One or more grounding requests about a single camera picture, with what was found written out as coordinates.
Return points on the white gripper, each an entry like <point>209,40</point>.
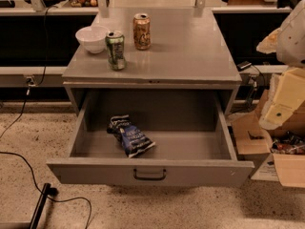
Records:
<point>293,39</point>

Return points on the blue chip bag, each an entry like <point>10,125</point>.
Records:
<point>133,141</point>

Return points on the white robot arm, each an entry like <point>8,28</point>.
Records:
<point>288,41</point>

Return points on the open grey top drawer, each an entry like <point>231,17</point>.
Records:
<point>188,127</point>

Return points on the grey cabinet with counter top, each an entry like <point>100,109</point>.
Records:
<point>188,51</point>

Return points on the snack items in box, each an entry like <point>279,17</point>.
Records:
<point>290,144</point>

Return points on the cardboard box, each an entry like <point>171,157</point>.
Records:
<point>256,144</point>

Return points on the small black device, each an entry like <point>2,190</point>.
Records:
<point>243,65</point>

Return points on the white paper sheet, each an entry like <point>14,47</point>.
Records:
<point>266,170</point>

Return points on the gold soda can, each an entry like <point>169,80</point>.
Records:
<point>142,31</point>

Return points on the green soda can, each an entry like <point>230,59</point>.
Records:
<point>115,49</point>

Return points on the white bowl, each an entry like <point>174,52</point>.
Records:
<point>92,38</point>

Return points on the black metal stand base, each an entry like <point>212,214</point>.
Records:
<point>47,191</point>

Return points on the black drawer handle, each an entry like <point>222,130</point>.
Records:
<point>150,176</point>

